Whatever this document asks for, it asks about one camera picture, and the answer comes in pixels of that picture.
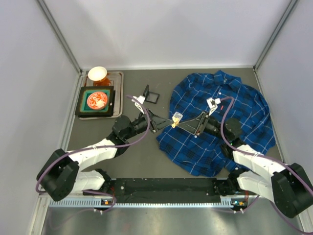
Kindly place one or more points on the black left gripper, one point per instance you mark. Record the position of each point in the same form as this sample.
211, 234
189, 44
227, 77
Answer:
151, 121

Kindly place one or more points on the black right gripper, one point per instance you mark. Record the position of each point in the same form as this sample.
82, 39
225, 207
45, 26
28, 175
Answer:
200, 123

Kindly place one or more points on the red maple leaf brooch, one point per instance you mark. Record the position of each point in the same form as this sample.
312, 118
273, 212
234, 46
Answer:
175, 123

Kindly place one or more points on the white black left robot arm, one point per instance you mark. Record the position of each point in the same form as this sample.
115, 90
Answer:
64, 172

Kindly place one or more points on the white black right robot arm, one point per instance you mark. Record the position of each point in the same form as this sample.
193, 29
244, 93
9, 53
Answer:
286, 186

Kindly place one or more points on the small black open box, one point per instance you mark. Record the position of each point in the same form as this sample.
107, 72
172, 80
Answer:
150, 97

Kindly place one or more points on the silver metal tray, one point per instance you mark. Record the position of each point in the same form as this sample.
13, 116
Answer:
117, 81

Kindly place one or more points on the red patterned bowl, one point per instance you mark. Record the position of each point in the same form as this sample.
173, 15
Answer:
97, 100

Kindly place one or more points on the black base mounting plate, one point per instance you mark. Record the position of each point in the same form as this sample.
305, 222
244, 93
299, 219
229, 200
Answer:
170, 190

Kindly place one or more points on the black square tray green liner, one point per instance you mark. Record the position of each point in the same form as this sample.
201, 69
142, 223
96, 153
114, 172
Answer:
84, 111

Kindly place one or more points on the white bowl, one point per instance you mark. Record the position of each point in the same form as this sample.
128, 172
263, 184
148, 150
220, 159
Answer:
97, 73

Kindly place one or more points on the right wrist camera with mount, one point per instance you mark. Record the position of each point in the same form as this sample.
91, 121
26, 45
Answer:
212, 104

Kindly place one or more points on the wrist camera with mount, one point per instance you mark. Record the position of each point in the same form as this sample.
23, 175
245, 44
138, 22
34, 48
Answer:
138, 102
212, 104

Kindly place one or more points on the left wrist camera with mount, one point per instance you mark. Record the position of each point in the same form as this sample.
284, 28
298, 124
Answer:
138, 102

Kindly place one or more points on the aluminium front frame rail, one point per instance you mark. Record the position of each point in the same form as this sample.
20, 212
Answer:
101, 200

